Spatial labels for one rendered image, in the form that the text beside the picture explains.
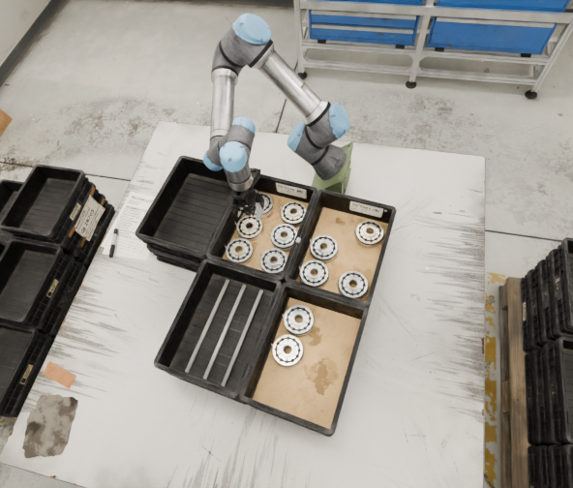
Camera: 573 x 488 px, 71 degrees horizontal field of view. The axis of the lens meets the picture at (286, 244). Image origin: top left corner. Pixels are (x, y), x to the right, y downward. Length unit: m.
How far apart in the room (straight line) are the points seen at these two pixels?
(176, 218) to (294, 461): 1.00
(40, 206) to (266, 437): 1.72
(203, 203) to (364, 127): 1.63
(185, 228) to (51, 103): 2.46
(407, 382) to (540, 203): 1.71
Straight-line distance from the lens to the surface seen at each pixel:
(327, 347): 1.41
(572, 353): 2.14
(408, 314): 1.61
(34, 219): 2.52
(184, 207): 1.73
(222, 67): 1.54
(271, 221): 1.61
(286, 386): 1.39
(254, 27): 1.49
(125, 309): 1.77
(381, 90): 3.31
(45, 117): 3.85
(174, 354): 1.49
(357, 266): 1.51
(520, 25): 3.14
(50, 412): 1.79
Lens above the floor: 2.20
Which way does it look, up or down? 62 degrees down
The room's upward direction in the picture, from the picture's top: 10 degrees counter-clockwise
